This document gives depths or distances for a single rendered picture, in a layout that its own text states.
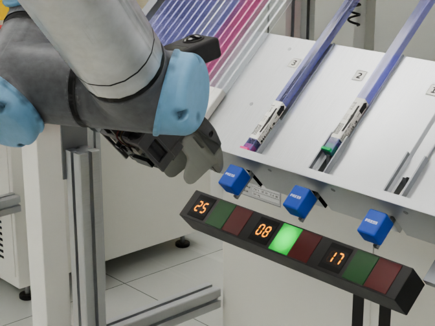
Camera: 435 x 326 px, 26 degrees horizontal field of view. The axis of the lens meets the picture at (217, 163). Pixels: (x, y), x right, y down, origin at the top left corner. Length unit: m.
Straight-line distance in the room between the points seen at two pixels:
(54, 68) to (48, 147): 1.02
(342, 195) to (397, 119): 0.11
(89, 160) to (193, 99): 0.70
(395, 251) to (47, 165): 0.74
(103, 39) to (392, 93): 0.50
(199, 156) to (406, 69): 0.27
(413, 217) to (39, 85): 0.41
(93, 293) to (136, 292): 0.95
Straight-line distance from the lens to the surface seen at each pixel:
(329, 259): 1.04
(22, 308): 2.47
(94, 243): 1.55
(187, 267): 2.66
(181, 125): 0.81
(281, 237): 1.09
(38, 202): 1.89
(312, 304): 1.61
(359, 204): 1.06
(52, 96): 0.85
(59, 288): 1.97
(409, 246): 1.44
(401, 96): 1.13
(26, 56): 0.87
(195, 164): 1.09
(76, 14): 0.69
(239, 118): 1.23
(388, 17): 3.48
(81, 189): 1.50
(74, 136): 1.52
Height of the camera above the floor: 1.06
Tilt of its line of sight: 17 degrees down
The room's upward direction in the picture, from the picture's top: straight up
